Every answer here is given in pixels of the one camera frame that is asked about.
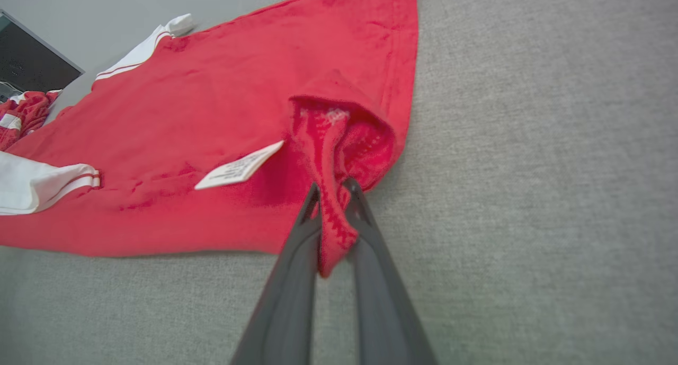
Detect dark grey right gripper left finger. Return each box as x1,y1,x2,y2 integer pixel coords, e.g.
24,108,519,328
229,182,324,365

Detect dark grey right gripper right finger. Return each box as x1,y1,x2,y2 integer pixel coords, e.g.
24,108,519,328
342,177,439,365

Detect red and white jersey shirt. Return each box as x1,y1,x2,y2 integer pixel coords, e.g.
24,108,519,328
0,0,420,279

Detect black panel with grey frame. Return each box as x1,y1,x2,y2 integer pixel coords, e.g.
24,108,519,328
0,9,85,103

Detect red shorts with white stripes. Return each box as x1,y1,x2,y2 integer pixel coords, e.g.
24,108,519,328
0,90,63,152

